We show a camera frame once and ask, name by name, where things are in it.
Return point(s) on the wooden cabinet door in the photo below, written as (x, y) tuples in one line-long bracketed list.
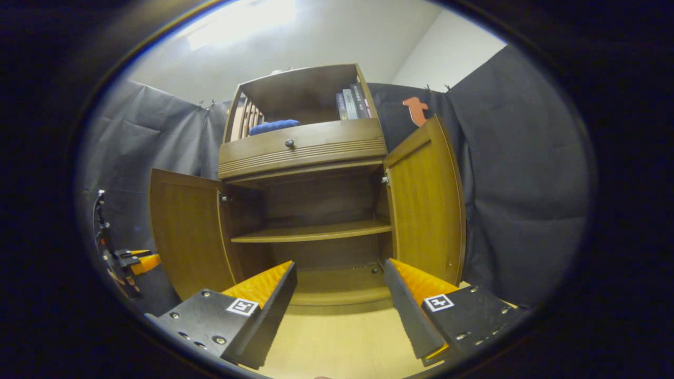
[(189, 231), (426, 200)]

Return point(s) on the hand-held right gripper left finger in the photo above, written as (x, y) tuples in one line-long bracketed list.
[(268, 326)]

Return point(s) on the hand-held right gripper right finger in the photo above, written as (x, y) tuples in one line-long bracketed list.
[(408, 321)]

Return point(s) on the blue spine book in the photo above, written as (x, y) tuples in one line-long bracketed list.
[(340, 108)]

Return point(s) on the blue folded towel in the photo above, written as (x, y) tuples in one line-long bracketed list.
[(274, 127)]

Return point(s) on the black backdrop cloth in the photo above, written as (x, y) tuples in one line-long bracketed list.
[(516, 184)]

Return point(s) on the black spine book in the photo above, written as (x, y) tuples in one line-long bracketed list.
[(360, 101)]

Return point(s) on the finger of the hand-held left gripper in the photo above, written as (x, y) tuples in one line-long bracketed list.
[(146, 263)]

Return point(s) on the wooden cabinet drawer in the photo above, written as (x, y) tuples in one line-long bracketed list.
[(337, 138)]

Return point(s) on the grey spine book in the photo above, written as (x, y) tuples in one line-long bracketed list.
[(350, 104)]

